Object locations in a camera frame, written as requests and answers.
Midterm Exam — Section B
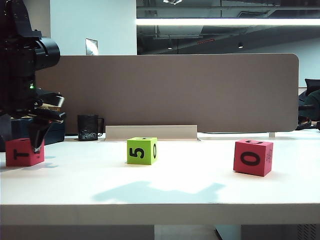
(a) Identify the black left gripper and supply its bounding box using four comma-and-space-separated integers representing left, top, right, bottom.
0, 106, 67, 154

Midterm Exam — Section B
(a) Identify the red foam block with penguin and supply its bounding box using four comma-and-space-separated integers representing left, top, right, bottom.
5, 137, 46, 168

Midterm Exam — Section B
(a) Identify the green foam letter block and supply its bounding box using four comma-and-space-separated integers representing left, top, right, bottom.
126, 136, 159, 166

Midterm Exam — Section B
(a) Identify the red foam block with U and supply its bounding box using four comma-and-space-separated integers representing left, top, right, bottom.
232, 139, 274, 178

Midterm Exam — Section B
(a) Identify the dark blue box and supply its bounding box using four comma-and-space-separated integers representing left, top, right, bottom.
0, 117, 66, 152

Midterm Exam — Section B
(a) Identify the yellow patterned box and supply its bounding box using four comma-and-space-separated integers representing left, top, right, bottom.
39, 103, 61, 113

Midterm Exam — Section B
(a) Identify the black mug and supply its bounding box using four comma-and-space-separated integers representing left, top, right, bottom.
76, 114, 105, 142

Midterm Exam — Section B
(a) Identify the brown desk partition panel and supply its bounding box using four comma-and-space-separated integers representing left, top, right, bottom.
34, 53, 300, 134

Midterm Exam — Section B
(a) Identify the long ceiling light strip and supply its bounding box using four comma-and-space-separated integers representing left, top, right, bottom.
136, 18, 320, 27

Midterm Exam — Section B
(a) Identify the grey vented cabinet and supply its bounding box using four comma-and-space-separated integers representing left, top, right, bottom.
241, 223, 320, 240

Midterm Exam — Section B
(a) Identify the person in dark green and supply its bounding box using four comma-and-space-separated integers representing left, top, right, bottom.
298, 89, 320, 118

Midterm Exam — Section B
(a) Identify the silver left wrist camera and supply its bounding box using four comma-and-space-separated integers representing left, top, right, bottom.
34, 87, 67, 109

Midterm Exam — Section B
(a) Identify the silver wall plate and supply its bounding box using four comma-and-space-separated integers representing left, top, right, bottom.
85, 38, 99, 56

